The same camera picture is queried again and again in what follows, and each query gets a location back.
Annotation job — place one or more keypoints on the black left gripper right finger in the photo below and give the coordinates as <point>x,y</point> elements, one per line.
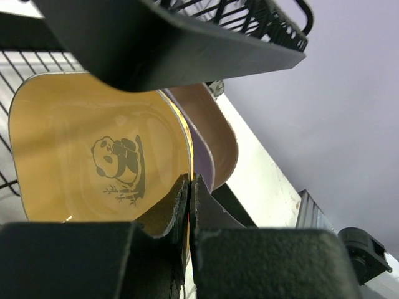
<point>231,261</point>

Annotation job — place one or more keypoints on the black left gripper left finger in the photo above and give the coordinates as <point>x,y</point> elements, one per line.
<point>144,258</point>

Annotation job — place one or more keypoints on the purple square plate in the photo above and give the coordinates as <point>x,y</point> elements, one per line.
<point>203,158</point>

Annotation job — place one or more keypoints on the yellow square panda plate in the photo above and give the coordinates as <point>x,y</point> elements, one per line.
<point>86,152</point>

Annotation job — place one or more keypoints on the brown square plate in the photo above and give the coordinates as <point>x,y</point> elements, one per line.
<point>199,105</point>

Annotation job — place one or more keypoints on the aluminium mounting rail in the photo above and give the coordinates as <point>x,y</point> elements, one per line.
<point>310,215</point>

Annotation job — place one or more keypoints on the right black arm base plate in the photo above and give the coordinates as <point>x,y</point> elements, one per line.
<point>366,253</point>

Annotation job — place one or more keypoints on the black wire dish rack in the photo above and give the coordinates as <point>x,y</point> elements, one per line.
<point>140,46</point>

